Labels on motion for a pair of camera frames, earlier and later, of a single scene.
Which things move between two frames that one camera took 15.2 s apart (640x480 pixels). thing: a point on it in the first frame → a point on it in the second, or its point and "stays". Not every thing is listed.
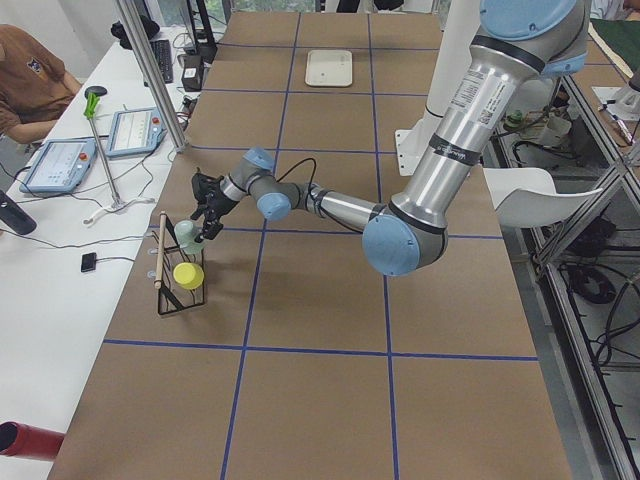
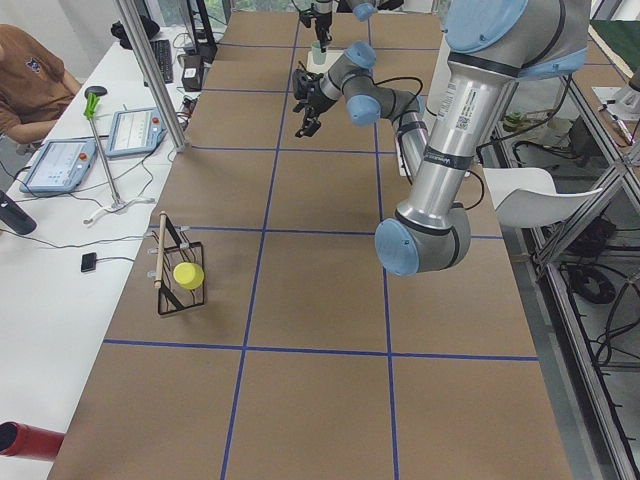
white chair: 525,197 stays
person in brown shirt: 34,86 stays
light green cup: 185,231 → 319,57
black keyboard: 163,54 stays
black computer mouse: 99,91 stays
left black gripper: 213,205 → 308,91
